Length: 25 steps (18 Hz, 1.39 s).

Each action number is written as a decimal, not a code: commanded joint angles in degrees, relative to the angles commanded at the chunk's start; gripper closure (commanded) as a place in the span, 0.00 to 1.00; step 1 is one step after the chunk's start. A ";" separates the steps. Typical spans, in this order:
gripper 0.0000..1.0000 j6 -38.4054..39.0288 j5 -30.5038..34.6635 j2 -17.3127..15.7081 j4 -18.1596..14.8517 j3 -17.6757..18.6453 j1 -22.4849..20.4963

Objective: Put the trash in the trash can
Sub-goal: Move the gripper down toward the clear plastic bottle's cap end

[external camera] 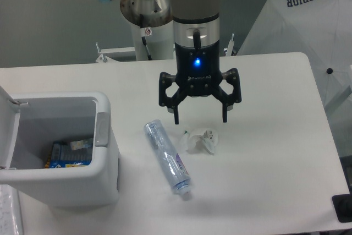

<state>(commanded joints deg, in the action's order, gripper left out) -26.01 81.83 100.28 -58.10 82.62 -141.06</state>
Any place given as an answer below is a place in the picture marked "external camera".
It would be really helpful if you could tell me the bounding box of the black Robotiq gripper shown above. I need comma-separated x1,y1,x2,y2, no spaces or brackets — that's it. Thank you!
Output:
158,42,243,125

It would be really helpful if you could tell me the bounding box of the crushed clear plastic bottle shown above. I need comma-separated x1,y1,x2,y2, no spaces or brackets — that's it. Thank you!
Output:
144,119,191,201

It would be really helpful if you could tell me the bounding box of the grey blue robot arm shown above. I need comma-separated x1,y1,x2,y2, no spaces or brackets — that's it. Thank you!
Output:
103,0,242,116

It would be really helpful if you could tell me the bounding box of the white plastic trash can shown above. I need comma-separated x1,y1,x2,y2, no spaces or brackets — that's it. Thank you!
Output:
1,90,119,207

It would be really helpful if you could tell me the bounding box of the crumpled white paper wrapper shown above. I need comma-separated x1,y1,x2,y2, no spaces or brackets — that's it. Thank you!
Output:
179,128,218,155

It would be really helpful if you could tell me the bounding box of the blue snack package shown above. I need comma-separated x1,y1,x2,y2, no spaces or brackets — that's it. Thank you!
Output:
44,138,94,168

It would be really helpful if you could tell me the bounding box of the white Superior umbrella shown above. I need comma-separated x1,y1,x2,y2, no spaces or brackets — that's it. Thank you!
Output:
235,0,352,136

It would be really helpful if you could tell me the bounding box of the black device at edge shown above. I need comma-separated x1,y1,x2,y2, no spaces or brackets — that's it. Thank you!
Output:
332,194,351,223

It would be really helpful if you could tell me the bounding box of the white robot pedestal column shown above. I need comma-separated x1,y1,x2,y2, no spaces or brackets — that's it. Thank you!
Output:
120,0,174,61

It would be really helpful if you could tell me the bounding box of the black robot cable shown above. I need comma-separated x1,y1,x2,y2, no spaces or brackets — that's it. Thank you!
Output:
139,14,153,61

